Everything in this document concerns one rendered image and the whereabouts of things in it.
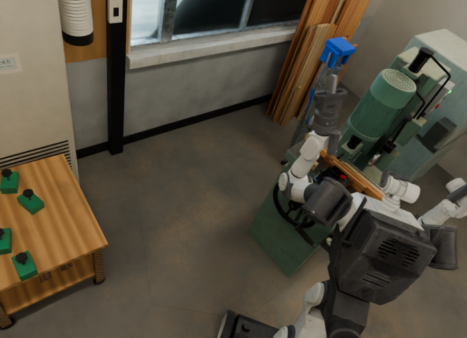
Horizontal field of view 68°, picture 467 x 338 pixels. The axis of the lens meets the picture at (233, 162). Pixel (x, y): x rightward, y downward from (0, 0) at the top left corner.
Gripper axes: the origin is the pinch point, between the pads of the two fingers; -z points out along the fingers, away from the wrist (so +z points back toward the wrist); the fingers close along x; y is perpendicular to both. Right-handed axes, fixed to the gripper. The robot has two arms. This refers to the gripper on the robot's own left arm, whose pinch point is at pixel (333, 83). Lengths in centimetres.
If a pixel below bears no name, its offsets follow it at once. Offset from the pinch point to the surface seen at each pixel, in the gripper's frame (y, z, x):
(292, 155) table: -44, 64, 16
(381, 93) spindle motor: -17.3, 17.0, 39.5
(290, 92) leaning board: -174, 95, 86
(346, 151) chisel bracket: -27, 54, 38
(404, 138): -20, 47, 66
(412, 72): -22, 11, 59
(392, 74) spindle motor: -22, 11, 48
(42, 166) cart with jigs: -85, 71, -117
